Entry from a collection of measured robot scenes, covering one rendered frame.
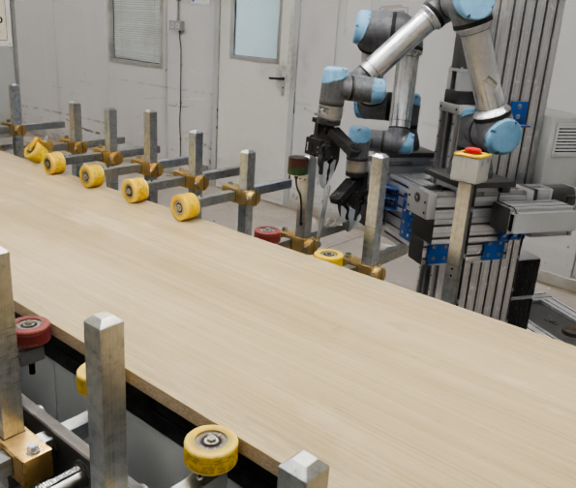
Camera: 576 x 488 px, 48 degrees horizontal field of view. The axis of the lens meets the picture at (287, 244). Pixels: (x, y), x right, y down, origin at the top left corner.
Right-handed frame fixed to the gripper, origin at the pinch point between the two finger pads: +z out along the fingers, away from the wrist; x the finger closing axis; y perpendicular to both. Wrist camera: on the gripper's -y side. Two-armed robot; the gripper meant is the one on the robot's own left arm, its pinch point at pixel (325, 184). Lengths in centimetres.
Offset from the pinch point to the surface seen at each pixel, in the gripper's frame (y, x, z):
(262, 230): 4.8, 21.6, 12.8
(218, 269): -9, 53, 12
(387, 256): -22.5, -6.6, 17.8
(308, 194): -0.8, 9.1, 1.5
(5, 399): -30, 118, 10
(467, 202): -51, 9, -11
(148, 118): 75, 11, -5
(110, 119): 100, 11, 0
